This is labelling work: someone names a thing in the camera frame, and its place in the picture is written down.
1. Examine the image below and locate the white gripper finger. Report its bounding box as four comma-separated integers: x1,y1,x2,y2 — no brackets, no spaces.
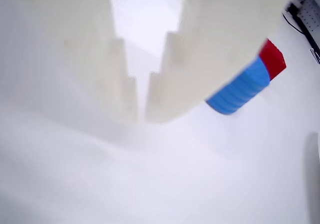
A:
0,0,139,140
144,0,307,122

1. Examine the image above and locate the black cable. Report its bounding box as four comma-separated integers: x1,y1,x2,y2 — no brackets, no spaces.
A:
282,4,320,59

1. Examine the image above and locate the white perforated board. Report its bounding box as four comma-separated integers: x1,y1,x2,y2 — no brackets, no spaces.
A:
294,0,320,36

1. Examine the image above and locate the blue ribbed cylinder block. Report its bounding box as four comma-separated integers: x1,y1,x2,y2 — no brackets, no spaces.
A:
204,55,271,115

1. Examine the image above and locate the red cube block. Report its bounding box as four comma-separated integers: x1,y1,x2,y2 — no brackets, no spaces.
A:
258,38,287,82

